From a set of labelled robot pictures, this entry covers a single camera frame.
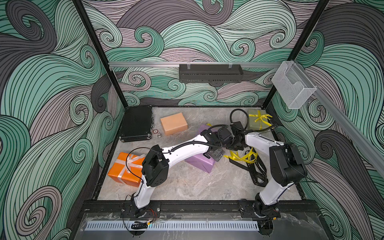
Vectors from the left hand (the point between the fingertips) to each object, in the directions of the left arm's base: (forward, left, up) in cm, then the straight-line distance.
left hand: (211, 147), depth 82 cm
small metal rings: (+19, +37, -12) cm, 43 cm away
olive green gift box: (+21, -32, -7) cm, 39 cm away
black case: (+23, +50, -9) cm, 56 cm away
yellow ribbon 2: (+27, -39, -6) cm, 48 cm away
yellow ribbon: (-1, -25, -11) cm, 27 cm away
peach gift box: (+25, +24, -11) cm, 37 cm away
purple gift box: (-8, +7, -2) cm, 10 cm away
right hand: (+7, -13, -11) cm, 18 cm away
